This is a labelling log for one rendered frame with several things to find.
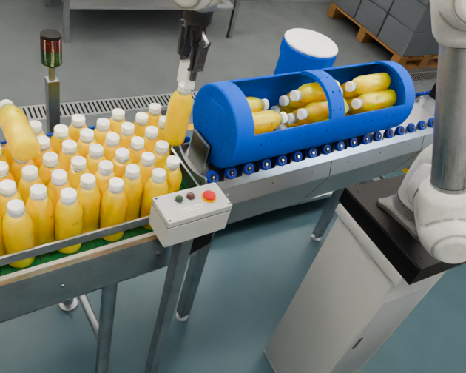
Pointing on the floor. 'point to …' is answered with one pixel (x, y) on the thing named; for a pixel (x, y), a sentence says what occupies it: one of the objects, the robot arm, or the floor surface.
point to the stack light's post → (52, 94)
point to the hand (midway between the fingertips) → (186, 75)
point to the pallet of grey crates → (393, 28)
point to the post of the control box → (168, 303)
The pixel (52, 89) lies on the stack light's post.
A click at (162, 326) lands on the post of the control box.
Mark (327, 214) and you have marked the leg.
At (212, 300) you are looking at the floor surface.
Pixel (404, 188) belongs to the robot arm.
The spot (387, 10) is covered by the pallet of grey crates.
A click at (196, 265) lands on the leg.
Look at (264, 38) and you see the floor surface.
